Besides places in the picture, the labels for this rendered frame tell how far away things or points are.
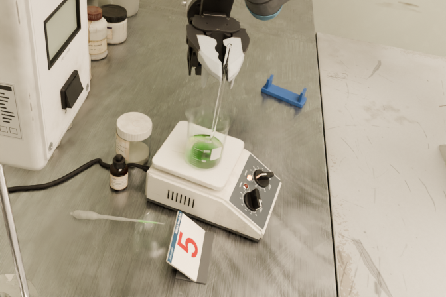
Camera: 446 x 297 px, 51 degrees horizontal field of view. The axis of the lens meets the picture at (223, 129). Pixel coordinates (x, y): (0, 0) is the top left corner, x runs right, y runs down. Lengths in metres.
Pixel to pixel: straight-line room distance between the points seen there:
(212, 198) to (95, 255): 0.19
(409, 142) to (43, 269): 0.75
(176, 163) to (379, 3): 1.68
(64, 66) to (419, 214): 0.75
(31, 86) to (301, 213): 0.64
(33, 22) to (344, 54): 1.14
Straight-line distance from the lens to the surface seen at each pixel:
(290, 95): 1.05
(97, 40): 1.07
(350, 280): 0.76
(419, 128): 1.12
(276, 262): 0.74
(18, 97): 0.23
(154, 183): 0.74
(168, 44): 1.18
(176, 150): 0.74
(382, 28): 2.31
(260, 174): 0.76
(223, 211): 0.72
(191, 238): 0.71
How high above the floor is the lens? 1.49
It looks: 39 degrees down
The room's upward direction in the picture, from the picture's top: 11 degrees clockwise
